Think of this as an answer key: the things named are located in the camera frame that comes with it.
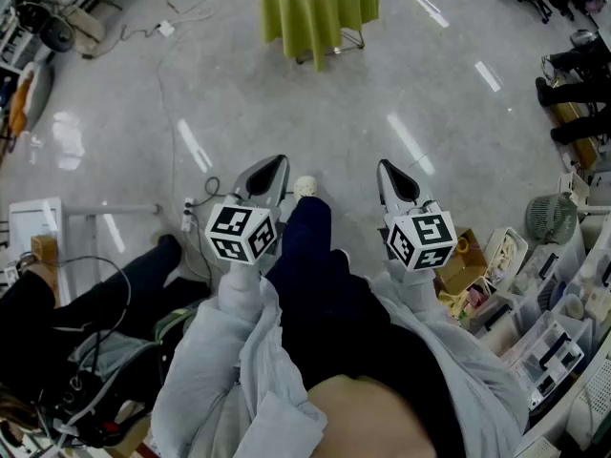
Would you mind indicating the person's beige top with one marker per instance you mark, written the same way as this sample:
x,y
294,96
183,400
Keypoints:
x,y
372,418

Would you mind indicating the round table with green cloth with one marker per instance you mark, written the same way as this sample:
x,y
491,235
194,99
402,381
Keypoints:
x,y
320,12

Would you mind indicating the person's dark trousers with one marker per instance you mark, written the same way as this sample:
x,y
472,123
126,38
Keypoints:
x,y
305,256

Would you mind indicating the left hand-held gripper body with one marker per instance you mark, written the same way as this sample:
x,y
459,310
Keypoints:
x,y
238,234

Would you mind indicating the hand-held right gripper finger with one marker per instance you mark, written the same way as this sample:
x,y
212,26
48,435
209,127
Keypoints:
x,y
422,196
383,193

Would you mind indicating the white power strip with plugs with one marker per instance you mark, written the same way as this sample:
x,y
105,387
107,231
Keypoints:
x,y
188,213

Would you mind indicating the person's left forearm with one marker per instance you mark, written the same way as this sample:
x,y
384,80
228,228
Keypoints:
x,y
238,294

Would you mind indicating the grey bean bag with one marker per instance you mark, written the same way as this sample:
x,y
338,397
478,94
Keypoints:
x,y
40,89

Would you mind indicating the white bin with cream items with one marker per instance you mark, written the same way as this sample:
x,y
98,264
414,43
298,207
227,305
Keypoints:
x,y
506,251

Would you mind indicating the white floor power strip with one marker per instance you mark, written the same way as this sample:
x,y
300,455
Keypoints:
x,y
166,28

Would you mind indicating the cream perforated clog shoe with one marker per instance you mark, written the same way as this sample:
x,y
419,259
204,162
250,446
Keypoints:
x,y
305,188

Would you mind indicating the grey-green perforated basket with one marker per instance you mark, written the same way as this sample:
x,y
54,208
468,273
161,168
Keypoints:
x,y
551,217

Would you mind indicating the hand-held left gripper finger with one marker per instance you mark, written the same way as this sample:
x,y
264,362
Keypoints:
x,y
282,191
241,186

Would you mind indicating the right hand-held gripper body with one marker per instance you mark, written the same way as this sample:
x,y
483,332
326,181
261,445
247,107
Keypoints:
x,y
429,232

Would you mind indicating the person's right forearm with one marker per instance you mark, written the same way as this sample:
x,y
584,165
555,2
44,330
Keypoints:
x,y
420,294

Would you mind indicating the grey standing fan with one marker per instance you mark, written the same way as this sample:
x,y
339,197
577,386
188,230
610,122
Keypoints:
x,y
56,34

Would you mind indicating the orange cushion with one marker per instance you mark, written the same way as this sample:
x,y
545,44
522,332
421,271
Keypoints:
x,y
19,108

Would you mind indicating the person's light grey jacket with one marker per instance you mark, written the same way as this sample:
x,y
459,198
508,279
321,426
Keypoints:
x,y
215,399

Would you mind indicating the white perforated crate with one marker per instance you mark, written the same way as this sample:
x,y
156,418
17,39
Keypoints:
x,y
592,399

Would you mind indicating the white metal-frame table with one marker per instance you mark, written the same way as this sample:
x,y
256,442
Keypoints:
x,y
38,217

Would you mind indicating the open cardboard box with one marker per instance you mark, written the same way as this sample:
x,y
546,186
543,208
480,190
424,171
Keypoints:
x,y
458,265

